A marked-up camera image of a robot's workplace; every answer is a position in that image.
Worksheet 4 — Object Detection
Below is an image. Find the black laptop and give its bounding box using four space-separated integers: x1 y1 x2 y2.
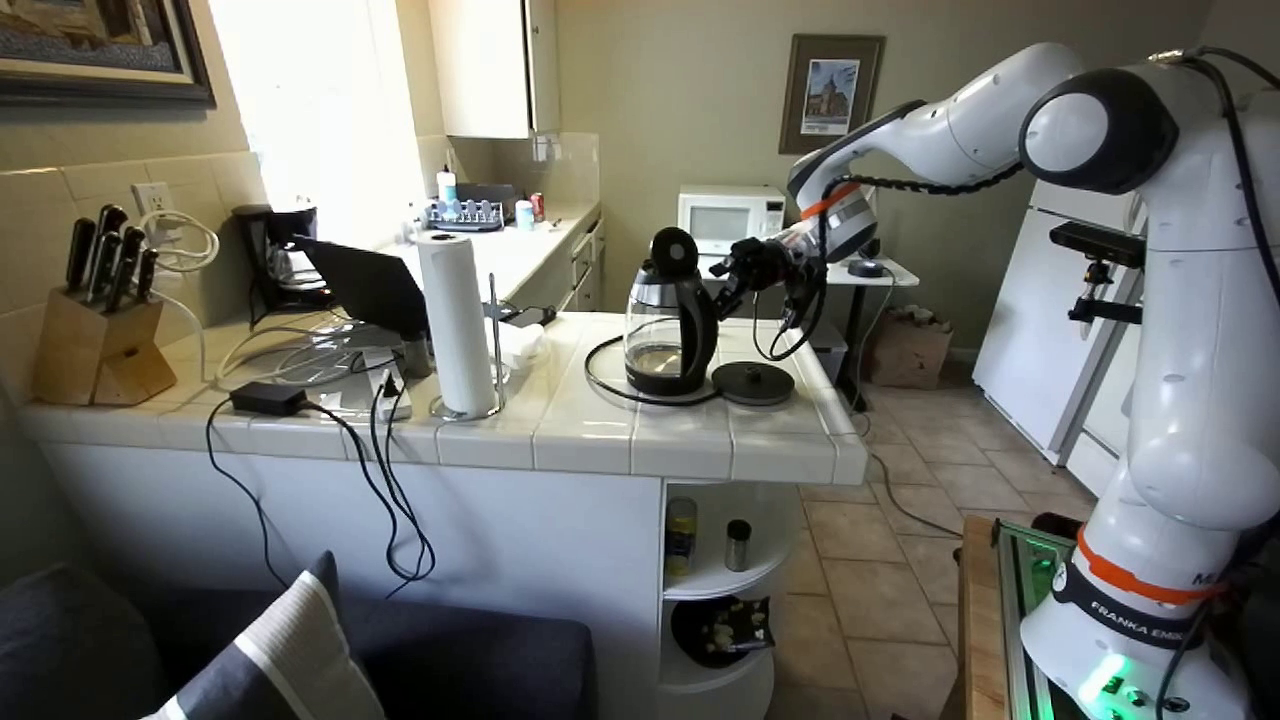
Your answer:
301 239 430 340

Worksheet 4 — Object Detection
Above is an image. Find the black power adapter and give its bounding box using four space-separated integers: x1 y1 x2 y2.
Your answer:
230 381 306 415

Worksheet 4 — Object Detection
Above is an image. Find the white paper towel roll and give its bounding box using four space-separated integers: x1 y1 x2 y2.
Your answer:
415 234 491 415

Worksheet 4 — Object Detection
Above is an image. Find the black glass electric kettle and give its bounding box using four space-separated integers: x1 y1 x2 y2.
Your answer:
625 229 716 394

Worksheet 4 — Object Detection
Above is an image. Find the black kettle power cord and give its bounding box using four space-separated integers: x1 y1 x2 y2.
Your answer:
580 329 725 410

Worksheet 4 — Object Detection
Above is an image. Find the black round kettle base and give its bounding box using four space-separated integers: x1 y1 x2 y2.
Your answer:
711 358 795 409

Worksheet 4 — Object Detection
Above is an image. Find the dark blue sofa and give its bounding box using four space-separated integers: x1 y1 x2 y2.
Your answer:
0 565 596 720

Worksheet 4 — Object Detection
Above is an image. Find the framed wall picture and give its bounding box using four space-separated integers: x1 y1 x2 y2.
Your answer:
781 30 884 154

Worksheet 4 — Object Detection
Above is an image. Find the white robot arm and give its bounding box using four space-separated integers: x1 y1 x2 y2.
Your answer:
716 43 1280 720

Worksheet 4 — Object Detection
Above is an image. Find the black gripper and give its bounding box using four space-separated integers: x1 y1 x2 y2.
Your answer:
711 239 825 329

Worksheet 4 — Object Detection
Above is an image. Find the striped cushion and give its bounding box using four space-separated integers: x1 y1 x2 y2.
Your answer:
144 551 385 720

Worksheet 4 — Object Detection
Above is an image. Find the cardboard box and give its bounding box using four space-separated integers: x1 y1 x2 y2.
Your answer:
868 315 954 388

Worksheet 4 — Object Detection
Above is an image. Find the white side table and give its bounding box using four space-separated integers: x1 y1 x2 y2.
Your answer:
811 255 921 409

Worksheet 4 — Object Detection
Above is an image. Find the framed picture top left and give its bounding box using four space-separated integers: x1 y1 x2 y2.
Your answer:
0 0 217 109

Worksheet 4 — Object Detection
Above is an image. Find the white microwave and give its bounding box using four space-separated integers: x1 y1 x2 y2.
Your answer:
675 189 784 255

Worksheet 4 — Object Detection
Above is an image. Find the white refrigerator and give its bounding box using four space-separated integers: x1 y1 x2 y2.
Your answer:
971 182 1146 462

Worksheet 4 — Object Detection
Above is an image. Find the wooden knife block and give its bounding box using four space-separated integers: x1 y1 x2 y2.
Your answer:
31 292 175 409

